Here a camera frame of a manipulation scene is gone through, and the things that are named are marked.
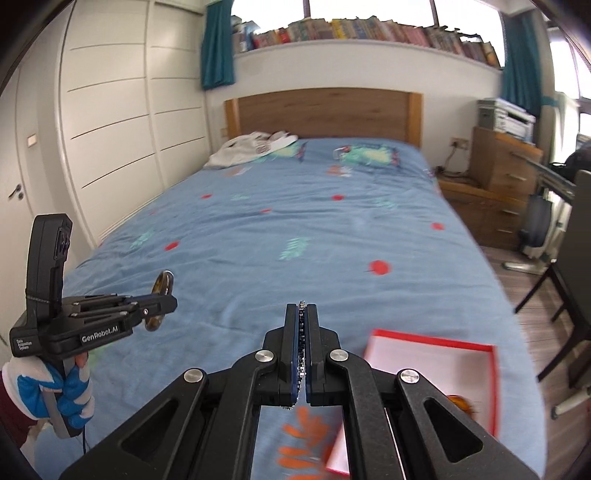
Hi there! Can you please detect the blue printed blanket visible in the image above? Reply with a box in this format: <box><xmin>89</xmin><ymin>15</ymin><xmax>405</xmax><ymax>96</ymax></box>
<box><xmin>62</xmin><ymin>137</ymin><xmax>548</xmax><ymax>480</ymax></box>

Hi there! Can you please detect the red jewelry box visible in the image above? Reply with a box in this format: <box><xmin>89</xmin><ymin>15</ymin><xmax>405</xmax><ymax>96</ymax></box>
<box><xmin>324</xmin><ymin>329</ymin><xmax>501</xmax><ymax>476</ymax></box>

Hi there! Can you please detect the amber bangle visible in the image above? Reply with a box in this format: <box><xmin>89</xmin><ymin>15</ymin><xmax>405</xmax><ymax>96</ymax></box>
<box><xmin>445</xmin><ymin>393</ymin><xmax>476</xmax><ymax>419</ymax></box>

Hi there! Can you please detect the grey standing appliance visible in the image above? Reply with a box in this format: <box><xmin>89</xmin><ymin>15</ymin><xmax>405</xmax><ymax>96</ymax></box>
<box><xmin>503</xmin><ymin>191</ymin><xmax>557</xmax><ymax>274</ymax></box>

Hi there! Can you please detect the teal curtain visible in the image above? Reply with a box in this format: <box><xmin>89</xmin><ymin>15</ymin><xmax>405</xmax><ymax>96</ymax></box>
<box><xmin>501</xmin><ymin>13</ymin><xmax>556</xmax><ymax>117</ymax></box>
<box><xmin>201</xmin><ymin>0</ymin><xmax>236</xmax><ymax>91</ymax></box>

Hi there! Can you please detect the wooden headboard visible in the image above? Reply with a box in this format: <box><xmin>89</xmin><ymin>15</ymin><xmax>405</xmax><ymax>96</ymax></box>
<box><xmin>224</xmin><ymin>87</ymin><xmax>424</xmax><ymax>149</ymax></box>

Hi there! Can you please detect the black chair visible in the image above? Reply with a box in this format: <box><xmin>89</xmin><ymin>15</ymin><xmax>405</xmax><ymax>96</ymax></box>
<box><xmin>514</xmin><ymin>169</ymin><xmax>591</xmax><ymax>385</ymax></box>

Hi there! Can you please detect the white wardrobe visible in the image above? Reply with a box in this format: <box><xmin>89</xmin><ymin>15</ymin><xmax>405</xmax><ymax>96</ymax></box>
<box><xmin>59</xmin><ymin>0</ymin><xmax>209</xmax><ymax>247</ymax></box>

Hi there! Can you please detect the white garment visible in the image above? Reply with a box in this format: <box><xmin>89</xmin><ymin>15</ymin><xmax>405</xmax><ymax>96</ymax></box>
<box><xmin>204</xmin><ymin>131</ymin><xmax>299</xmax><ymax>169</ymax></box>

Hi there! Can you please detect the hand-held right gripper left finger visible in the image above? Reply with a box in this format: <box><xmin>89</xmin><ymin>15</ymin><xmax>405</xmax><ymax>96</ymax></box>
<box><xmin>60</xmin><ymin>302</ymin><xmax>300</xmax><ymax>480</ymax></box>

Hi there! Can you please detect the white printer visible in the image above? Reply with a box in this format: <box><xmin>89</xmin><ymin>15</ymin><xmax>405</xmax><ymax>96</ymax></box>
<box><xmin>477</xmin><ymin>98</ymin><xmax>537</xmax><ymax>140</ymax></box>

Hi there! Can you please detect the white door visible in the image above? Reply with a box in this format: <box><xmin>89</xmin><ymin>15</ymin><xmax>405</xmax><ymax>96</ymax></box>
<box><xmin>0</xmin><ymin>55</ymin><xmax>63</xmax><ymax>324</ymax></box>

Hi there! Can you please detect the person's left forearm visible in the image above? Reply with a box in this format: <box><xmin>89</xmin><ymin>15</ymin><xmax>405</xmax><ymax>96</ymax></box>
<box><xmin>0</xmin><ymin>383</ymin><xmax>40</xmax><ymax>446</ymax></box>

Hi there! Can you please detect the row of books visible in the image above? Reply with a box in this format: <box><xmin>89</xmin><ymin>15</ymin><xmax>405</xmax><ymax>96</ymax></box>
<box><xmin>231</xmin><ymin>16</ymin><xmax>502</xmax><ymax>68</ymax></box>

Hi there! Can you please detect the silver chain necklace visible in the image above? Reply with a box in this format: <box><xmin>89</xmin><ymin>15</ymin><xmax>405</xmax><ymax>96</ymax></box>
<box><xmin>282</xmin><ymin>298</ymin><xmax>309</xmax><ymax>411</ymax></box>

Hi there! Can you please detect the window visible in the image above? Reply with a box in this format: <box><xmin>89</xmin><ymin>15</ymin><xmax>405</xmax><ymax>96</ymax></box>
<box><xmin>228</xmin><ymin>0</ymin><xmax>507</xmax><ymax>29</ymax></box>

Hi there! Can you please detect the person's left hand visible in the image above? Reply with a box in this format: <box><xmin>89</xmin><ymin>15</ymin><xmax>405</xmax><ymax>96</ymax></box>
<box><xmin>1</xmin><ymin>352</ymin><xmax>96</xmax><ymax>431</ymax></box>

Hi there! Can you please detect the wooden drawer cabinet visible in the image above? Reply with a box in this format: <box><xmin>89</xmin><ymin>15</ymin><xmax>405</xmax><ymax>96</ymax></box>
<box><xmin>436</xmin><ymin>126</ymin><xmax>544</xmax><ymax>251</ymax></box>

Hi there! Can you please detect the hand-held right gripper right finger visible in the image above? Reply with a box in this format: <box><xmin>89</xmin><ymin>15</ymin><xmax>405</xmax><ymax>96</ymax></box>
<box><xmin>305</xmin><ymin>303</ymin><xmax>539</xmax><ymax>480</ymax></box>

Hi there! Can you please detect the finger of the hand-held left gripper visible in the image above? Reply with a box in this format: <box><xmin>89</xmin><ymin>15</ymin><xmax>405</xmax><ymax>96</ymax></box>
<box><xmin>65</xmin><ymin>294</ymin><xmax>162</xmax><ymax>311</ymax></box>
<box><xmin>69</xmin><ymin>295</ymin><xmax>178</xmax><ymax>329</ymax></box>

